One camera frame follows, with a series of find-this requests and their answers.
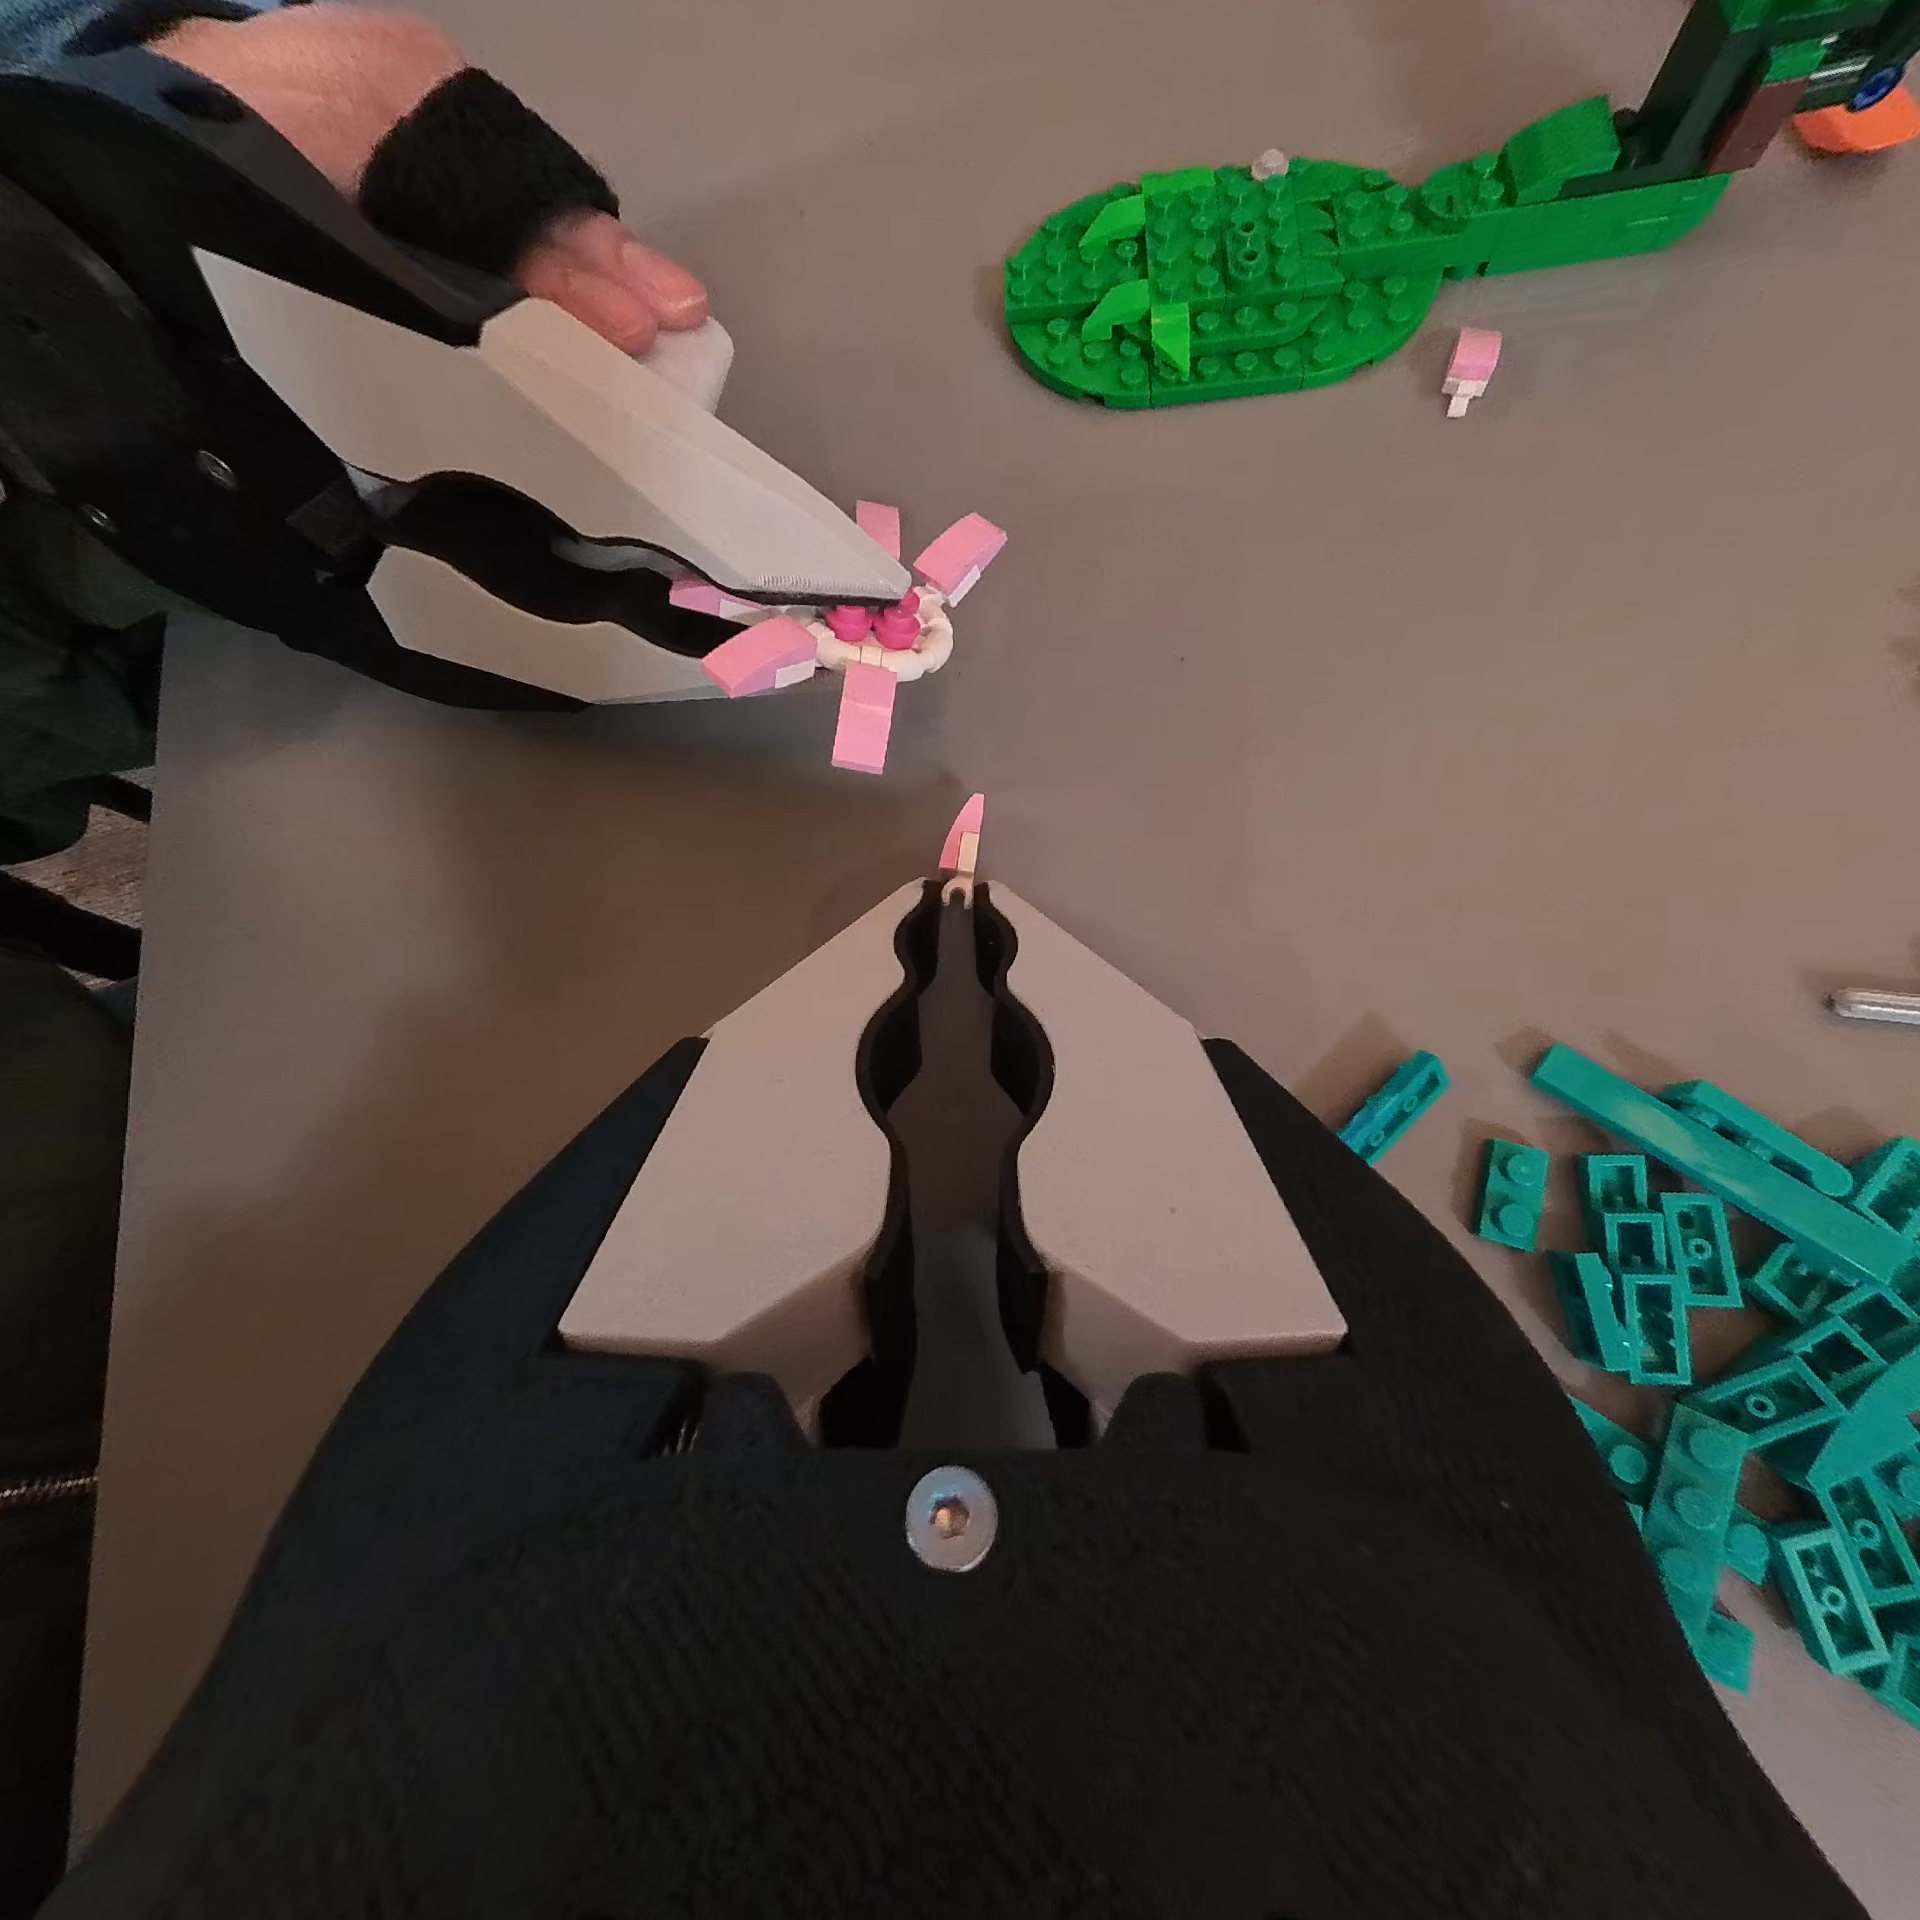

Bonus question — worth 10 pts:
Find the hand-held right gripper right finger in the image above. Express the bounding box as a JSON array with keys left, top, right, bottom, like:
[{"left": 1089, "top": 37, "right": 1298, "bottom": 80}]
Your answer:
[{"left": 971, "top": 881, "right": 1351, "bottom": 1440}]

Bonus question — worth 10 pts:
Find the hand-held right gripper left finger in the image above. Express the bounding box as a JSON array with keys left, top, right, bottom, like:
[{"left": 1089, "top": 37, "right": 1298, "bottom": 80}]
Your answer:
[{"left": 555, "top": 877, "right": 944, "bottom": 1441}]

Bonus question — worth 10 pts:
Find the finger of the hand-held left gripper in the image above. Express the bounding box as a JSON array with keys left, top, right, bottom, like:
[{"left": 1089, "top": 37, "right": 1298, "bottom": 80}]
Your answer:
[
  {"left": 368, "top": 477, "right": 737, "bottom": 712},
  {"left": 192, "top": 247, "right": 921, "bottom": 606}
]

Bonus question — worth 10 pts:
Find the pink lego flower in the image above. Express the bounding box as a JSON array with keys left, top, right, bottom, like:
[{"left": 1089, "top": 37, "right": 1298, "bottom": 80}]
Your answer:
[{"left": 667, "top": 503, "right": 1011, "bottom": 778}]

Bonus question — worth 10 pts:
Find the pile of teal lego bricks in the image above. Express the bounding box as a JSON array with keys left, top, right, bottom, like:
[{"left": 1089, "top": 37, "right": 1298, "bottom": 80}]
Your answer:
[{"left": 1336, "top": 1041, "right": 1920, "bottom": 1727}]

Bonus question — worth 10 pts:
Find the green lego leaf base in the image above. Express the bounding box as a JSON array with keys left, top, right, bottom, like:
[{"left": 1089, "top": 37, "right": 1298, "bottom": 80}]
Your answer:
[{"left": 1002, "top": 0, "right": 1920, "bottom": 416}]

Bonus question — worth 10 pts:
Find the person's left hand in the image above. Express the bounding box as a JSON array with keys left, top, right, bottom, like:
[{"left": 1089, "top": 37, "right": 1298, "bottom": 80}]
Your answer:
[{"left": 151, "top": 16, "right": 717, "bottom": 361}]

